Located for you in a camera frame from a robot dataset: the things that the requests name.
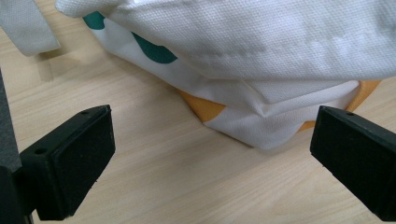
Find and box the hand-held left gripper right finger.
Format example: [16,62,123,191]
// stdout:
[309,105,396,222]

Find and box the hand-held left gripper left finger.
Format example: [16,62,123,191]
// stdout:
[19,104,117,221]

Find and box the white patterned fabric bag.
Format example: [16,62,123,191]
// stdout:
[0,0,396,151]

